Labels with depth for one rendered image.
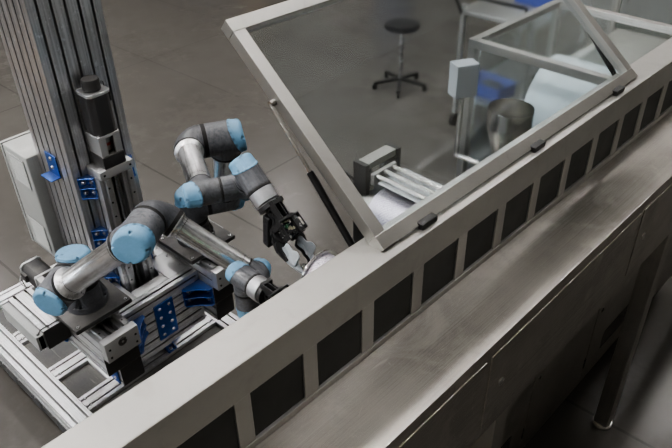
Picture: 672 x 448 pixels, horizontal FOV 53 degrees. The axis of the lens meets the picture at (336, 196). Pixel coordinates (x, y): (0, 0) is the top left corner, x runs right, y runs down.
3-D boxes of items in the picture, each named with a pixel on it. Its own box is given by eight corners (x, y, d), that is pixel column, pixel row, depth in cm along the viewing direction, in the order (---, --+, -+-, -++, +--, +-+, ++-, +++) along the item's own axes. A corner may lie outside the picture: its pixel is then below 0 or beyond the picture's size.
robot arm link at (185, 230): (138, 202, 218) (262, 280, 229) (124, 221, 209) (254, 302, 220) (153, 179, 212) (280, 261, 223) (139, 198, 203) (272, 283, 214)
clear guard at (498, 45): (520, -62, 196) (521, -63, 196) (624, 74, 191) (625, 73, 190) (239, 31, 135) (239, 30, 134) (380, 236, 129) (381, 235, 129)
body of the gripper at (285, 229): (289, 240, 177) (264, 202, 179) (277, 250, 184) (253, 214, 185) (310, 227, 182) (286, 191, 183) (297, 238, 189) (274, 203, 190)
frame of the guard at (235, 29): (510, -58, 204) (526, -76, 198) (621, 87, 197) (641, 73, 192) (206, 43, 137) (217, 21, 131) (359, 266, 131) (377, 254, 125)
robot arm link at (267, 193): (245, 202, 186) (267, 190, 191) (254, 215, 186) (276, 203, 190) (254, 191, 180) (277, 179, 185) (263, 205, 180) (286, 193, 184)
